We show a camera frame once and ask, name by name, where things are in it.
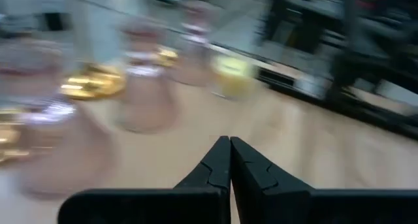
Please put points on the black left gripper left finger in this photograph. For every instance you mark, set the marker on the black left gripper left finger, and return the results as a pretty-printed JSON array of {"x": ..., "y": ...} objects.
[{"x": 215, "y": 171}]

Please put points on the yellow candle cup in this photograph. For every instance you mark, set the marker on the yellow candle cup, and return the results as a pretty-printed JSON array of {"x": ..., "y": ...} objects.
[{"x": 233, "y": 77}]

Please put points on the wooden shelf riser black legs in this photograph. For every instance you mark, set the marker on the wooden shelf riser black legs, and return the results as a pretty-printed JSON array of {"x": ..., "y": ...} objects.
[{"x": 294, "y": 152}]

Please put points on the pink ribbed glass candle holder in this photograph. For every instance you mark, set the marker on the pink ribbed glass candle holder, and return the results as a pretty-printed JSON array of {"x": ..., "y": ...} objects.
[
  {"x": 49, "y": 145},
  {"x": 196, "y": 44},
  {"x": 143, "y": 96}
]

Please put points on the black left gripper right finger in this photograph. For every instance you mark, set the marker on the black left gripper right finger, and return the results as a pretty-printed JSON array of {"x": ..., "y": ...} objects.
[{"x": 261, "y": 191}]

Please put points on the black aluminium rail frame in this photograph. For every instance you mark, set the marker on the black aluminium rail frame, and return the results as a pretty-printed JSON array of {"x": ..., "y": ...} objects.
[{"x": 359, "y": 113}]

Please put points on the gold candlestick holder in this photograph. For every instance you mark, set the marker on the gold candlestick holder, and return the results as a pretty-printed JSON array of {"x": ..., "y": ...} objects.
[
  {"x": 94, "y": 82},
  {"x": 9, "y": 136},
  {"x": 166, "y": 55}
]

